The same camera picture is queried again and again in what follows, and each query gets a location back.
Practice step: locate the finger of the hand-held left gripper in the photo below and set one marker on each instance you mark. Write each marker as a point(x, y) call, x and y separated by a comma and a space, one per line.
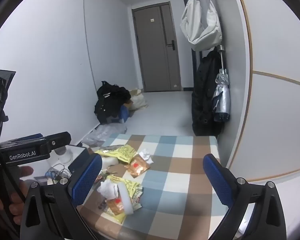
point(60, 140)

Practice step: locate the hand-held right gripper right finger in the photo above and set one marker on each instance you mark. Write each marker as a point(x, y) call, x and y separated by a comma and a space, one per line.
point(215, 177)

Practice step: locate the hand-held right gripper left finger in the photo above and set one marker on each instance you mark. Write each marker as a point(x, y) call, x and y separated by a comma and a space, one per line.
point(86, 177)

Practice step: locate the white tissue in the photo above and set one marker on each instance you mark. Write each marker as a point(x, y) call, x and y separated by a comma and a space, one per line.
point(108, 190)
point(146, 155)

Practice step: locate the yellow bread wrapper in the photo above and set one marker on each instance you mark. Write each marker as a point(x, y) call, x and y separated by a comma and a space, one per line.
point(123, 152)
point(115, 179)

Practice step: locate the gold snack wrapper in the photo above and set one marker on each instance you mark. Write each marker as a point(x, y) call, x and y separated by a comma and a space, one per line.
point(116, 206)
point(136, 167)

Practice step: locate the white shoulder bag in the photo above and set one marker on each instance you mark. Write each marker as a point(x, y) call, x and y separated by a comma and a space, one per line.
point(197, 25)

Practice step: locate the person's left hand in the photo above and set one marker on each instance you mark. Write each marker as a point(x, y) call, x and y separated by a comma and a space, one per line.
point(25, 172)

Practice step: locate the white reed diffuser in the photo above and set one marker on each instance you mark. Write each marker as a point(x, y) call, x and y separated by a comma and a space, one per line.
point(65, 157)

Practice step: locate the white bedside table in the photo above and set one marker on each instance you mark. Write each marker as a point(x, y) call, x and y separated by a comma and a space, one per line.
point(75, 152)

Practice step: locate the clear plastic bag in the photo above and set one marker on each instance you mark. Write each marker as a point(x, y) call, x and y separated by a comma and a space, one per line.
point(100, 135)

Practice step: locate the black clothes pile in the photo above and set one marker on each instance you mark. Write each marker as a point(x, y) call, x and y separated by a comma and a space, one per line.
point(110, 100)

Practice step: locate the black hanging coat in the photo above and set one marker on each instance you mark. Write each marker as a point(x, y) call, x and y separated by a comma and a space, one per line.
point(202, 100)

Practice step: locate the silver folded umbrella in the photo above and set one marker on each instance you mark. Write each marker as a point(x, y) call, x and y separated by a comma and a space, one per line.
point(221, 97)

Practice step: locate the beige tote bag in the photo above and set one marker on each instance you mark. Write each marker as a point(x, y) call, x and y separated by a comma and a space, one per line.
point(140, 101)

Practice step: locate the grey door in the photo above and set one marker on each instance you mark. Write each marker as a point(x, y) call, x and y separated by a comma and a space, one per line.
point(152, 55)

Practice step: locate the white wood-edged panel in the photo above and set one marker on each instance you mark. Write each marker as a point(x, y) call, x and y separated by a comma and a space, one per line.
point(277, 55)

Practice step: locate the black door lock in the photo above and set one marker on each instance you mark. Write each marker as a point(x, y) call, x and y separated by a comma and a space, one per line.
point(172, 44)

